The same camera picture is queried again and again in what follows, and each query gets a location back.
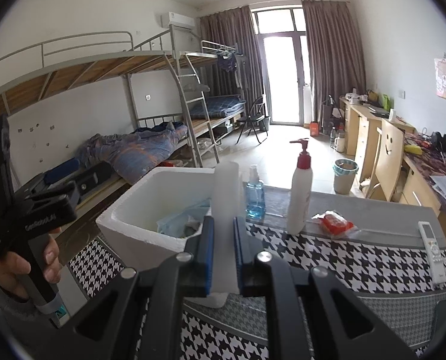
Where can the black folding chair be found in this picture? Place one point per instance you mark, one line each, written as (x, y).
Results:
(255, 121)

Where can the white styrofoam box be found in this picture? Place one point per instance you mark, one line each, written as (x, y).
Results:
(130, 222)

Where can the white red pump bottle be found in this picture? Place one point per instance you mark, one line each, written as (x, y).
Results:
(300, 191)

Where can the grey sock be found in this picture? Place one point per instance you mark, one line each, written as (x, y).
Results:
(191, 228)

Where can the left hand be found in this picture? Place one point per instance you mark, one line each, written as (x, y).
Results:
(13, 265)

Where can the blue sanitizer bottle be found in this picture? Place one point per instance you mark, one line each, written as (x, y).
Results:
(255, 195)

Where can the metal bunk bed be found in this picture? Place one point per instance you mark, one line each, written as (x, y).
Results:
(59, 92)

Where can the smiley wooden chair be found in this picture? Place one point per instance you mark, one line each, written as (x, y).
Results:
(387, 167)

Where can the blue face mask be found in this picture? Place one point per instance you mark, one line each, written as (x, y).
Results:
(173, 224)

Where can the waste bin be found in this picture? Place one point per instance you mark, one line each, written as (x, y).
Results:
(344, 174)

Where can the grey curtain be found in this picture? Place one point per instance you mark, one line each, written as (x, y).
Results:
(231, 36)
(335, 51)

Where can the left grey curtain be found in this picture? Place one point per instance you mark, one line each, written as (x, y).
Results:
(231, 36)

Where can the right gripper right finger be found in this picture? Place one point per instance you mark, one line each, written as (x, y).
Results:
(251, 261)

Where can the blue orange quilt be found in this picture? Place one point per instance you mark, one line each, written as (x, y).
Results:
(133, 155)

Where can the grey sleeve forearm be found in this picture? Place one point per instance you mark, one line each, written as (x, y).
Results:
(29, 326)

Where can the right grey curtain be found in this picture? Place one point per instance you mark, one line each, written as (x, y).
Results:
(335, 51)

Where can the white foam roll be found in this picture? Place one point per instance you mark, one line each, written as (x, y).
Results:
(227, 202)

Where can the red snack packet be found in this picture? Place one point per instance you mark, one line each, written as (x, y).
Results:
(335, 224)

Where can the white remote control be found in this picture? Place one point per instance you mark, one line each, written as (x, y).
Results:
(433, 252)

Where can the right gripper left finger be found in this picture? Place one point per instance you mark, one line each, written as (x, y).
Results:
(198, 273)

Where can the air conditioner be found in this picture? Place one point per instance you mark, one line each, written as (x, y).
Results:
(177, 20)

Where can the wooden desk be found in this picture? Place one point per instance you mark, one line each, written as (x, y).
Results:
(415, 186)

